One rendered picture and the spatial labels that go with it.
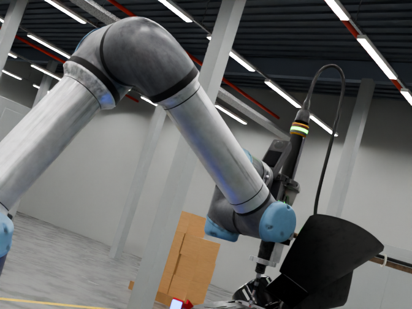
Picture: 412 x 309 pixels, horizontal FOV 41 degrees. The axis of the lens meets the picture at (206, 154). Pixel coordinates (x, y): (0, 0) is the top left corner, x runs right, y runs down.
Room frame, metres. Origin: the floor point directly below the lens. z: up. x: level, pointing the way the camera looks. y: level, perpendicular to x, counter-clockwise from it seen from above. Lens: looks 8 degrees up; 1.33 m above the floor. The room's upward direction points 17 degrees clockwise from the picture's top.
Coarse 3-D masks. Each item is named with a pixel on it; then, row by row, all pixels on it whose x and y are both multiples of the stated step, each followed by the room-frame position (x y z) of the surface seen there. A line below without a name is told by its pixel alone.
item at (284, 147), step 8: (272, 144) 1.31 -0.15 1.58; (280, 144) 1.30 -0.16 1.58; (288, 144) 1.30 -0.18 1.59; (272, 152) 1.30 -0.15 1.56; (280, 152) 1.29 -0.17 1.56; (288, 152) 1.30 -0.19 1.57; (264, 160) 1.29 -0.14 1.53; (272, 160) 1.28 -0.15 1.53; (280, 160) 1.28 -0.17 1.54; (272, 168) 1.26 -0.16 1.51; (280, 168) 1.28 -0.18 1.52
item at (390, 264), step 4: (296, 236) 1.39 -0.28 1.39; (372, 260) 1.40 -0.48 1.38; (376, 260) 1.40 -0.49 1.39; (380, 260) 1.40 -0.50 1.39; (388, 264) 1.41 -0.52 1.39; (392, 264) 1.41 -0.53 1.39; (396, 264) 1.41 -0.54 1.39; (396, 268) 1.41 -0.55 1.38; (400, 268) 1.41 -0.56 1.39; (404, 268) 1.41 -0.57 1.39; (408, 268) 1.41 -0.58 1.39; (408, 272) 1.41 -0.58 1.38
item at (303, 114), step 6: (306, 102) 1.38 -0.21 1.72; (306, 108) 1.38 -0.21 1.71; (300, 114) 1.38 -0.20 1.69; (306, 114) 1.38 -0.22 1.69; (300, 120) 1.41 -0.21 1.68; (306, 120) 1.38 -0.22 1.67; (264, 246) 1.38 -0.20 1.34; (270, 246) 1.38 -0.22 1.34; (264, 252) 1.38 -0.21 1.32; (270, 252) 1.38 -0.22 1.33; (264, 258) 1.38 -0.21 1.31; (258, 264) 1.38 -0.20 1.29; (258, 270) 1.38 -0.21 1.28; (264, 270) 1.38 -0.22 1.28
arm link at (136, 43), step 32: (128, 32) 0.86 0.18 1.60; (160, 32) 0.86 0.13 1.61; (128, 64) 0.87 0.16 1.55; (160, 64) 0.85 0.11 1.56; (192, 64) 0.88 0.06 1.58; (160, 96) 0.88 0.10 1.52; (192, 96) 0.89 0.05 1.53; (192, 128) 0.92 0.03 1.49; (224, 128) 0.94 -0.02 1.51; (224, 160) 0.95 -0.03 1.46; (224, 192) 1.00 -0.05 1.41; (256, 192) 0.99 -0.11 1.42; (256, 224) 1.02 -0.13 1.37; (288, 224) 1.01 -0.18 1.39
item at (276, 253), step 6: (288, 240) 1.37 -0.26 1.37; (276, 246) 1.38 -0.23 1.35; (282, 246) 1.38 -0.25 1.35; (276, 252) 1.38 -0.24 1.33; (252, 258) 1.37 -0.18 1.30; (258, 258) 1.36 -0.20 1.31; (270, 258) 1.40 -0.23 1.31; (276, 258) 1.38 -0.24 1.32; (264, 264) 1.36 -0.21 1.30; (270, 264) 1.36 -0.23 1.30; (276, 264) 1.38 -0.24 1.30
